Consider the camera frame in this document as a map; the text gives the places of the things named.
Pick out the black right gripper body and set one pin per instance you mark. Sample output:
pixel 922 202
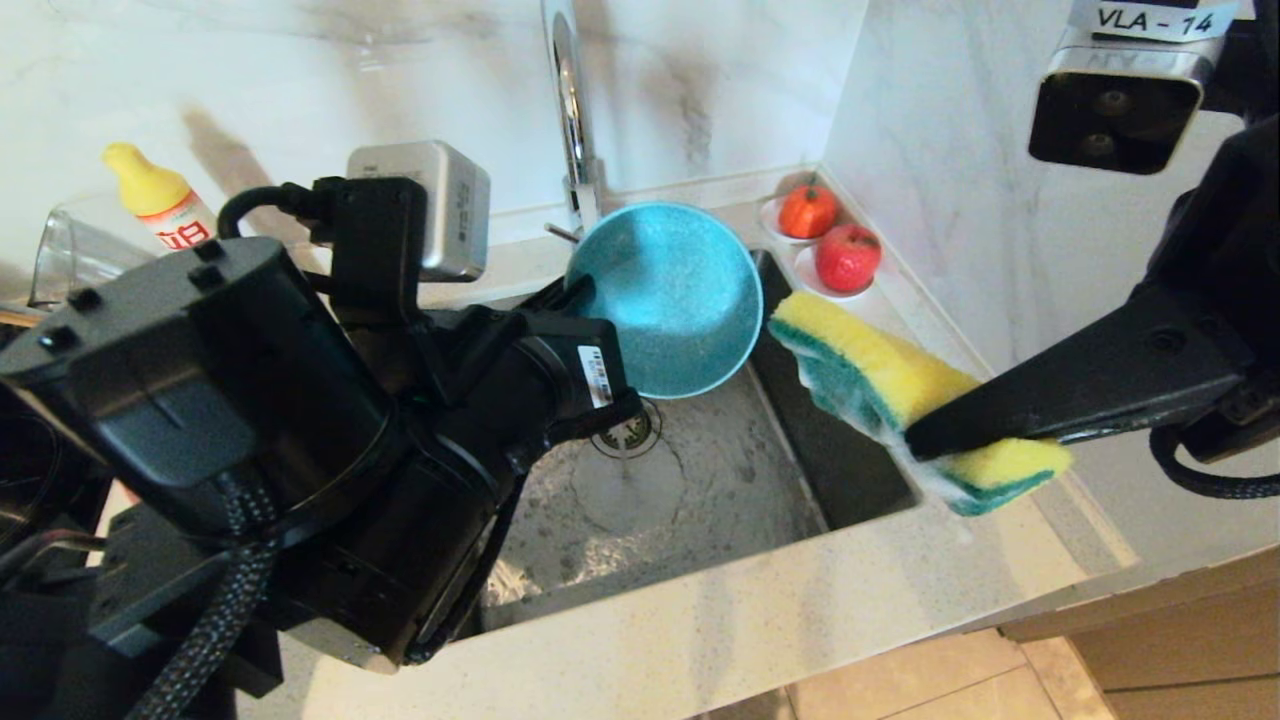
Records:
pixel 1250 250

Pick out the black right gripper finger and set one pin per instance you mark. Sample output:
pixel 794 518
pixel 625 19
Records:
pixel 1100 380

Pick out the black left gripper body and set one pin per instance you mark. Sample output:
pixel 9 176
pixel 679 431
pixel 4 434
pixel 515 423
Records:
pixel 470 420

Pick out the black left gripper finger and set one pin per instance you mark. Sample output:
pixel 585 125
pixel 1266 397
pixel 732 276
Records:
pixel 565 297
pixel 595 385

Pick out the blue bowl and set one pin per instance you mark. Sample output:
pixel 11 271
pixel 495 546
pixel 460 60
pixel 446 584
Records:
pixel 680 290

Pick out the yellow green sponge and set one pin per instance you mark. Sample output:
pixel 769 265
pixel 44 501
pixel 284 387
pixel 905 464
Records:
pixel 880 360

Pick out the orange dish soap bottle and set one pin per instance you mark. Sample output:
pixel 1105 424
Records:
pixel 150 190

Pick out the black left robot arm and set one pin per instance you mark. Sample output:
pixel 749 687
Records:
pixel 200 380

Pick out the stainless steel sink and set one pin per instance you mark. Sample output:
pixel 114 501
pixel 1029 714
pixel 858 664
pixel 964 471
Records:
pixel 720 500

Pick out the metal drain strainer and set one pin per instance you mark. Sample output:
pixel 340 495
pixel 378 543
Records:
pixel 630 437

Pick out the chrome faucet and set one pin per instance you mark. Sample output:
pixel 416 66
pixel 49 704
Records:
pixel 570 100

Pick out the small white dish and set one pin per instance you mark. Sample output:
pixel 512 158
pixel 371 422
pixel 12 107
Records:
pixel 810 283
pixel 770 221

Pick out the orange toy pumpkin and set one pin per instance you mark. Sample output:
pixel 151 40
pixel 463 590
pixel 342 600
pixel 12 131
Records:
pixel 808 211

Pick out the wooden cabinet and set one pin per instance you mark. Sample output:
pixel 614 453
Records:
pixel 1170 650

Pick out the red toy apple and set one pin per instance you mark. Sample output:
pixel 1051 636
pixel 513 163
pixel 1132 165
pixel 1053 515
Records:
pixel 848 257

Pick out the clear glass jug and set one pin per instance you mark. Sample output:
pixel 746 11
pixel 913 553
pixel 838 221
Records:
pixel 80 255

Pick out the wooden chopstick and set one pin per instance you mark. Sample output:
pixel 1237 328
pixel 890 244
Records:
pixel 12 315

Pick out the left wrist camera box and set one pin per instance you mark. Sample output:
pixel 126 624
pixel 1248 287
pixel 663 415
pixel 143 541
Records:
pixel 440 200

